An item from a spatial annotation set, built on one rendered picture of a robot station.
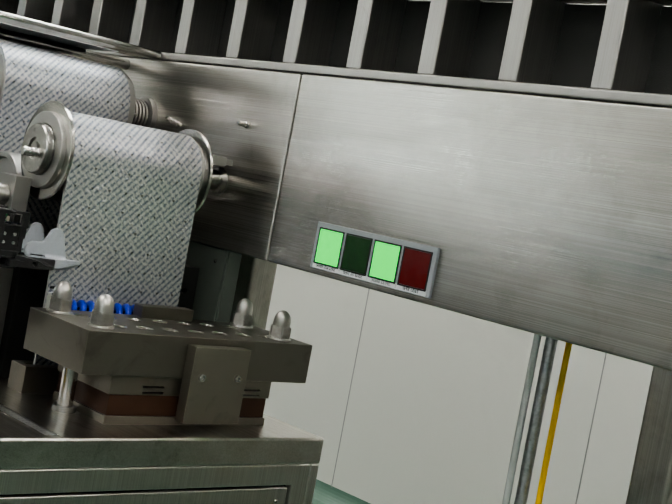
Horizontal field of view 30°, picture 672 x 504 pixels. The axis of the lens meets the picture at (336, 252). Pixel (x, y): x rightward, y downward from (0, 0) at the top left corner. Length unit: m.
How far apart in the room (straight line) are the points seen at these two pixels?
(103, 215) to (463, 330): 3.00
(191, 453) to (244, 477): 0.11
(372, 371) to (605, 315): 3.58
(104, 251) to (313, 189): 0.33
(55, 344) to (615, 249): 0.76
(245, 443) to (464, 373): 2.98
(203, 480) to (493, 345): 2.97
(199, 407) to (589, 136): 0.66
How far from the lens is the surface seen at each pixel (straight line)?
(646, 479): 1.70
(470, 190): 1.69
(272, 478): 1.87
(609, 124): 1.57
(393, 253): 1.76
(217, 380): 1.80
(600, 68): 1.60
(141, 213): 1.94
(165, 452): 1.73
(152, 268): 1.96
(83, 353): 1.70
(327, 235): 1.86
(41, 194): 1.91
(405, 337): 4.96
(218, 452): 1.79
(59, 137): 1.87
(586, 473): 4.41
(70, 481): 1.67
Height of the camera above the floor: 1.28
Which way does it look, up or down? 3 degrees down
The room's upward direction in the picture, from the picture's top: 11 degrees clockwise
